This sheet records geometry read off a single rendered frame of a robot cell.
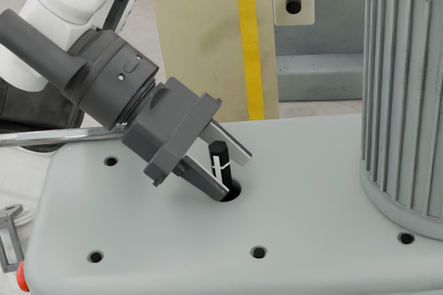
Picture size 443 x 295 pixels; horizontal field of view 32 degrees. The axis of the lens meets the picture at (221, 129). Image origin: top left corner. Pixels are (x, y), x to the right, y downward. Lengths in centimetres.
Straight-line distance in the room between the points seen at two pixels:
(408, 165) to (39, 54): 38
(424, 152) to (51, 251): 40
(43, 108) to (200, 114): 49
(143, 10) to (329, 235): 410
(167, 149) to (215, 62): 209
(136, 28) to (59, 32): 386
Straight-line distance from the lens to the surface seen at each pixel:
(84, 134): 95
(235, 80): 291
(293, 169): 87
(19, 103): 126
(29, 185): 129
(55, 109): 127
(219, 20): 276
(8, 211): 120
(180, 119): 81
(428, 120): 71
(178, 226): 82
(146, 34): 459
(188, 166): 80
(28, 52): 79
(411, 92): 70
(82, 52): 80
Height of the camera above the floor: 250
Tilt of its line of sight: 41 degrees down
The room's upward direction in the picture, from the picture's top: 7 degrees counter-clockwise
